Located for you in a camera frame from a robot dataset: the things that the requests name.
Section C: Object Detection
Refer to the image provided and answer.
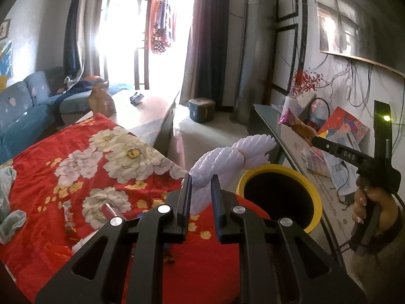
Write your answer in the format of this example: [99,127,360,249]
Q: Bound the person's right forearm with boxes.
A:
[348,225,405,304]

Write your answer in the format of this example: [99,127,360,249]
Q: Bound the blue patterned sofa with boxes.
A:
[0,66,136,165]

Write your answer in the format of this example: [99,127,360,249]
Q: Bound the grey curtain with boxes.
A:
[179,0,231,113]

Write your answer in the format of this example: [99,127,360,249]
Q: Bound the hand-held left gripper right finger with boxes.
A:
[210,174,369,304]

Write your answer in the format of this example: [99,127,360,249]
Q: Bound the pink brown snack wrapper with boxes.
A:
[278,108,317,146]

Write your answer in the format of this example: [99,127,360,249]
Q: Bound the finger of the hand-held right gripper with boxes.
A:
[310,135,340,156]

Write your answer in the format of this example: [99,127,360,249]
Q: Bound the brown framed glass door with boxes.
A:
[95,0,197,91]

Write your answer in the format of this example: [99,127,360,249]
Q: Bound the glass television stand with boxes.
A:
[252,104,358,260]

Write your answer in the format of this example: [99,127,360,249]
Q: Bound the glossy coffee table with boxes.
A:
[77,89,181,165]

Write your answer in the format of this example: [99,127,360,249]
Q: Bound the wall-mounted television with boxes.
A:
[312,0,405,78]

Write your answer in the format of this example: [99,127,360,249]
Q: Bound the white printed paper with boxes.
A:
[323,131,364,197]

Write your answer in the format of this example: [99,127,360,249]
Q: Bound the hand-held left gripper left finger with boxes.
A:
[35,174,193,304]

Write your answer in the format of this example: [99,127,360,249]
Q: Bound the country map poster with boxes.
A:
[0,40,14,80]

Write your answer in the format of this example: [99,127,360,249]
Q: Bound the clear plastic packet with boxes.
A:
[300,147,331,176]

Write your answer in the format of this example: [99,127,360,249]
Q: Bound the brown paper bag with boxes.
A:
[88,81,117,118]

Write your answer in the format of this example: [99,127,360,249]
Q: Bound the hanging black cables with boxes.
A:
[329,57,380,124]

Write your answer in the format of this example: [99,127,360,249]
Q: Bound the white foam fruit net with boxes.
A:
[189,135,276,214]

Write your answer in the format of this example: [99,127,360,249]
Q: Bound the blue storage box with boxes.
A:
[189,99,216,123]

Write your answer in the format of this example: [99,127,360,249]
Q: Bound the striped red wrapper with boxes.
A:
[100,203,118,219]

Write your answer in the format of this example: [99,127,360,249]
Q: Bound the dark garment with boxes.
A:
[63,76,108,94]

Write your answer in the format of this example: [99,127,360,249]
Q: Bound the person's right hand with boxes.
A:
[351,177,399,235]

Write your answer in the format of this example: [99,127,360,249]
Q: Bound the red floral blanket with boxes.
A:
[0,113,273,304]

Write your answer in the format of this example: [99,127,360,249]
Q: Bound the grey standing air conditioner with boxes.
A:
[230,0,279,123]

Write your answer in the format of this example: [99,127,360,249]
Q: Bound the grey crumpled cloth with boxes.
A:
[0,166,27,244]

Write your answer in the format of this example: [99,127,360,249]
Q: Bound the dark blue curtain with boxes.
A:
[63,0,95,80]

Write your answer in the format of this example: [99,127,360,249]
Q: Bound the yellow bin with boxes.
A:
[236,164,322,233]

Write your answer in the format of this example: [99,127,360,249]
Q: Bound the hanging laundry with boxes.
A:
[149,0,176,54]

